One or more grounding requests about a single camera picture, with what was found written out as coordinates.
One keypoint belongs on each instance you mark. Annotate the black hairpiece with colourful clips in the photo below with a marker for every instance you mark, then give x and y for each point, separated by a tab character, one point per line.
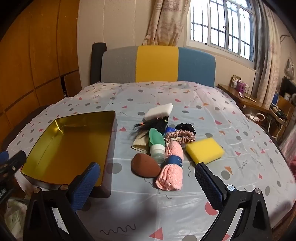
155	126

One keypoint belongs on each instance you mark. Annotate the grey yellow blue headboard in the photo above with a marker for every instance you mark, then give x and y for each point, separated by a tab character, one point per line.
157	64

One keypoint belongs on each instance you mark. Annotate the wooden wardrobe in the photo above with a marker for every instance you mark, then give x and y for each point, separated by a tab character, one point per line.
34	58

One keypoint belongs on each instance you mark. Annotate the printed bed sheet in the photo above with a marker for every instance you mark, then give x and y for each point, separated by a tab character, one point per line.
161	217

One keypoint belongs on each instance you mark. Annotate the black scrunchie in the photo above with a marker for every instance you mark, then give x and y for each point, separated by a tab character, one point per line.
185	127

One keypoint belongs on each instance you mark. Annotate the white sponge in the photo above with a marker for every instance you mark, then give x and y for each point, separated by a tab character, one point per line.
159	111

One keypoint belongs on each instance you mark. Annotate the wall hanging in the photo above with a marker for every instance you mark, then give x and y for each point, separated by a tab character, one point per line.
290	67

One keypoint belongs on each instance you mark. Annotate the blue and wooden chair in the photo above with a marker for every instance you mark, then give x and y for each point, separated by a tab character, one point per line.
282	104

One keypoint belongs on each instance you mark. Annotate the yellow sponge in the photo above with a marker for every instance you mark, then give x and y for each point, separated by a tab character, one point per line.
204	149

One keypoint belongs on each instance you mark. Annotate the beige cloth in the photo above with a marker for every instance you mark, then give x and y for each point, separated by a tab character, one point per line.
140	143

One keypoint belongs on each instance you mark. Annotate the gold metal tin box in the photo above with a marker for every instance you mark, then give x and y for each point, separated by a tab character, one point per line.
69	150

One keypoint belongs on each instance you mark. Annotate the beige patterned curtain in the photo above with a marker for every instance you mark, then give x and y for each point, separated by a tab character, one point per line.
166	20

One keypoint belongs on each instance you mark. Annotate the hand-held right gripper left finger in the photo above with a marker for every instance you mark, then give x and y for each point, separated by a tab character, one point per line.
84	187

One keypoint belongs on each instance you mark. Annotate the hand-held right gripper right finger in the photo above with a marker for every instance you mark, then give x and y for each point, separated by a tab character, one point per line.
209	187

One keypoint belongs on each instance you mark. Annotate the brown egg-shaped makeup sponge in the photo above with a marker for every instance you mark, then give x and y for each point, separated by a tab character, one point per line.
144	165

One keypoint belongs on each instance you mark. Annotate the grey sheer curtain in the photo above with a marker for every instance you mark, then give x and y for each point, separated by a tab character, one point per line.
268	58

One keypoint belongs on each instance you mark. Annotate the black rolled mat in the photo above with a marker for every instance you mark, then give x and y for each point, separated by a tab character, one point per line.
97	62

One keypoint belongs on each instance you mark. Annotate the pink cloth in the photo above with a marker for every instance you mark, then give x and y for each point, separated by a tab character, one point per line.
289	148

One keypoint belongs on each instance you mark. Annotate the brown snack packet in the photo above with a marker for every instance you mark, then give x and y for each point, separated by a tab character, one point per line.
235	81

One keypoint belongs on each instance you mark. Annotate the brown satin scrunchie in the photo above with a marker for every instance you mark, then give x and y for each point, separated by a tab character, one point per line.
182	135

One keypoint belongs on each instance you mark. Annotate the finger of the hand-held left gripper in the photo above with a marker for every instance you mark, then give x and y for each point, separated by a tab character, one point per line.
3	156
13	163

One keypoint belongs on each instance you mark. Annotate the white basket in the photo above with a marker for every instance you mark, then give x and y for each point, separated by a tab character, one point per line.
258	117

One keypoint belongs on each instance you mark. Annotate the purple box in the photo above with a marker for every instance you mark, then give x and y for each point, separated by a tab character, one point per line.
242	87

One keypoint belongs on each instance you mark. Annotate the blue tissue pack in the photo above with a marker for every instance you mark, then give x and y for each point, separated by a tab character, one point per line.
170	129

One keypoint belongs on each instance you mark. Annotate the wooden desk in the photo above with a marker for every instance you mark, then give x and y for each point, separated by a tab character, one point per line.
233	92

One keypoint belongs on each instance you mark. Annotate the pink towel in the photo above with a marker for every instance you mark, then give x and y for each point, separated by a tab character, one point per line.
170	176

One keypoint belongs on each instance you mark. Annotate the barred window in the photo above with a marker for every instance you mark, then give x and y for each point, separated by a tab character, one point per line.
222	27

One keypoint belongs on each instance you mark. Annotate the black shelf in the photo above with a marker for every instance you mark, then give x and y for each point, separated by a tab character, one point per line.
290	90

